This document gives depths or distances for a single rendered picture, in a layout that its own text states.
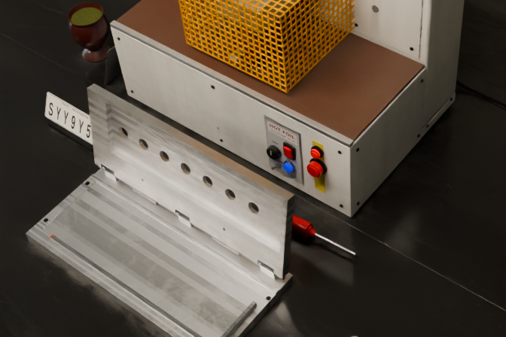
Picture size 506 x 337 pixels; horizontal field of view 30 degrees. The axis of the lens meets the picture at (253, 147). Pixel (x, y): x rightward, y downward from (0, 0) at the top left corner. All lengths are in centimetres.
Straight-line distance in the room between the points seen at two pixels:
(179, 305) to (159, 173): 24
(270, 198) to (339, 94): 24
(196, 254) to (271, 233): 17
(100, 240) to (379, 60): 58
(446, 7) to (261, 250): 51
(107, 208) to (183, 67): 29
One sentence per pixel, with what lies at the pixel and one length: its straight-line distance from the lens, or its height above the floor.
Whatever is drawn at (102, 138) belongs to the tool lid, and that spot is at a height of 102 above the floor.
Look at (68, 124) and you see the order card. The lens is 188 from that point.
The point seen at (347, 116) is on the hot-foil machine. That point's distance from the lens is 157.
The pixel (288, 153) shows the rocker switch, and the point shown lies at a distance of 163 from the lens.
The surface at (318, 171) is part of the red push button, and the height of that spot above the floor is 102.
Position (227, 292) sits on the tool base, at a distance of 158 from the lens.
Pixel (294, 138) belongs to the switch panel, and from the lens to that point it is 160.
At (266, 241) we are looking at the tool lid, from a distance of 154.
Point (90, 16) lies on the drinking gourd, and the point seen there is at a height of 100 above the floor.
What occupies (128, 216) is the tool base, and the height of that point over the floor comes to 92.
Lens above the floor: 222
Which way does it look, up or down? 47 degrees down
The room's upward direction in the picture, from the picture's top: 7 degrees counter-clockwise
